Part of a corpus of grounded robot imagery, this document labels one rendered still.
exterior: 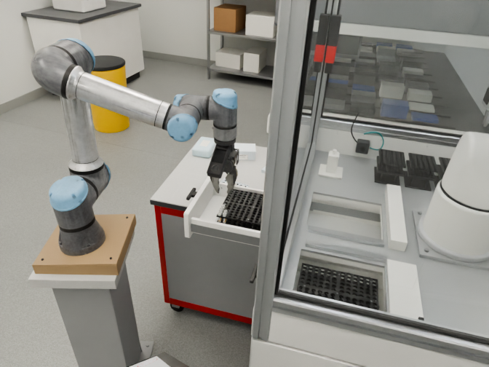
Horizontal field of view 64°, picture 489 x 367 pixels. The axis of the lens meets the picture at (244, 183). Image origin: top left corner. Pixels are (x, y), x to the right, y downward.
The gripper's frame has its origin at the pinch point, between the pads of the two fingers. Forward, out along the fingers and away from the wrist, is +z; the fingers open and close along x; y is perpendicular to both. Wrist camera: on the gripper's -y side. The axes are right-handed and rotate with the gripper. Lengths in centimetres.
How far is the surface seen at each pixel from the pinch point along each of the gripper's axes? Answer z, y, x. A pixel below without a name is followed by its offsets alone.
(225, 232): 10.7, -8.3, -3.5
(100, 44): 35, 280, 229
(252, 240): 11.9, -8.4, -13.0
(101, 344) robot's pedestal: 62, -30, 40
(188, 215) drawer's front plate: 4.9, -9.9, 9.2
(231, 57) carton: 65, 392, 113
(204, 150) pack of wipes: 17, 55, 27
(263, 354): 9, -50, -26
